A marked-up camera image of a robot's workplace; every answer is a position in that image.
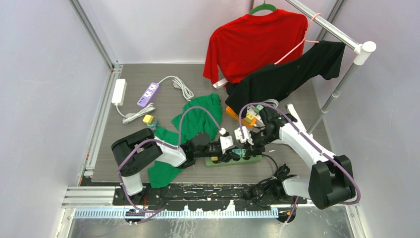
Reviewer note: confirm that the orange power strip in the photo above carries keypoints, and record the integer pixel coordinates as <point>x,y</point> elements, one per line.
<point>249,120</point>

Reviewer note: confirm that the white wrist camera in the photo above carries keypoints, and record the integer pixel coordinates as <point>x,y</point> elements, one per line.
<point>226,140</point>
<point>242,134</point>

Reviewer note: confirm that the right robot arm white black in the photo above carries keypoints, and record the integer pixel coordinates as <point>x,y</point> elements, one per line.
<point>331,178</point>

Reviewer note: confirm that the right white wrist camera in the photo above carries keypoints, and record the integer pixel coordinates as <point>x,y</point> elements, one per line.
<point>242,134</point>

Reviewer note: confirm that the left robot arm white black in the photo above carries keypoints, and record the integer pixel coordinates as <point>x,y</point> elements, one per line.
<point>136,151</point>

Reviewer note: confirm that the pink clothes hanger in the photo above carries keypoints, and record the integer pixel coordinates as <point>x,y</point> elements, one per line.
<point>301,42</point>

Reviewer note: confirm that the black t-shirt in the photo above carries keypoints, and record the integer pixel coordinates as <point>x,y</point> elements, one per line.
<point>278,81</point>

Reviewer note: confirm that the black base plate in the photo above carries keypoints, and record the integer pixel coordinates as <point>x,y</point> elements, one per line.
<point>205,196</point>

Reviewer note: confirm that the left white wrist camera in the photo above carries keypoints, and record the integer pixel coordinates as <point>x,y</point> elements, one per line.
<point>226,140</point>

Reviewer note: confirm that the green clothes hanger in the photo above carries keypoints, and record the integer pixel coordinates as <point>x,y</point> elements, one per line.
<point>264,6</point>

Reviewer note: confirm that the red t-shirt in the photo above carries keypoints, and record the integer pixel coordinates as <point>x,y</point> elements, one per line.
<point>251,42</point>

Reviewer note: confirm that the green t-shirt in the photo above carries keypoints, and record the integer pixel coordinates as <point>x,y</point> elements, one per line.
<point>162,174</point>

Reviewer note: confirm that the purple power strip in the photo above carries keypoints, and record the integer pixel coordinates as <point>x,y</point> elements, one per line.
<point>148,95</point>

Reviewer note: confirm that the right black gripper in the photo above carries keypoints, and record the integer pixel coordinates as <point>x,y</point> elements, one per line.
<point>254,149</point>

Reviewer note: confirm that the white power strip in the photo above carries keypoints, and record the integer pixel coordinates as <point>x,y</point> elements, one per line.
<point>119,92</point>

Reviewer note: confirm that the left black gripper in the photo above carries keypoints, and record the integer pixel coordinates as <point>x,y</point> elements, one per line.
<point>228,154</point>

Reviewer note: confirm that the aluminium frame rail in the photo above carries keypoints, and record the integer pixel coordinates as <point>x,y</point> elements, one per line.
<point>85,13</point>

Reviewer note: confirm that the green power strip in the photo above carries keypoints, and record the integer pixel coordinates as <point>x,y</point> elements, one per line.
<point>247,160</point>

